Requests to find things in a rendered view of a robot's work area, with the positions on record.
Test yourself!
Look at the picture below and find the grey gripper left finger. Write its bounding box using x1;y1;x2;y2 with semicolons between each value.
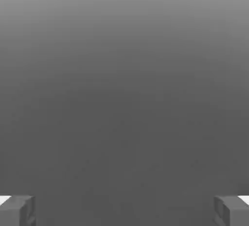
0;195;37;226

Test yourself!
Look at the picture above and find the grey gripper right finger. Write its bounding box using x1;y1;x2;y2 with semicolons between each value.
213;195;249;226

